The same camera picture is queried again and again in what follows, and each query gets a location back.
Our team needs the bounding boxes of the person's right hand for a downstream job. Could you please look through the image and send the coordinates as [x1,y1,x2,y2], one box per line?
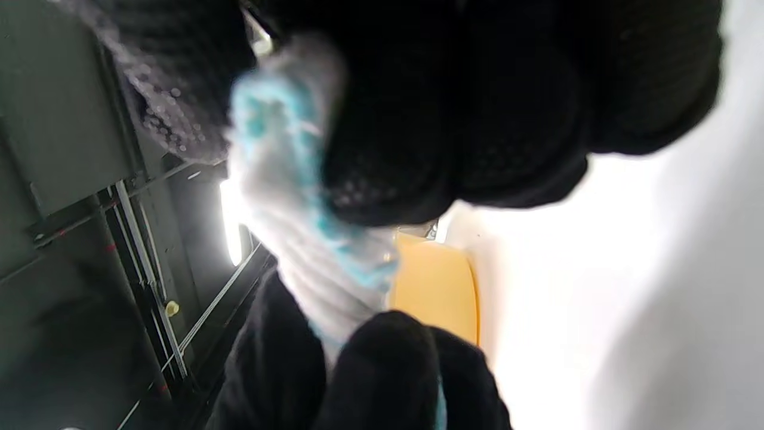
[60,0,723,228]

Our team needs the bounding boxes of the person's left hand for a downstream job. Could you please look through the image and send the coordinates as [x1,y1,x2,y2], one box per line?
[206,269,514,430]

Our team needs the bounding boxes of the blue-edged white dish cloth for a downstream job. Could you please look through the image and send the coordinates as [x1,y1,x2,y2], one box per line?
[227,33,448,430]

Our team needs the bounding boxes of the yellow plastic basin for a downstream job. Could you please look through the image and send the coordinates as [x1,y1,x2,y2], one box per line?
[388,230,481,347]

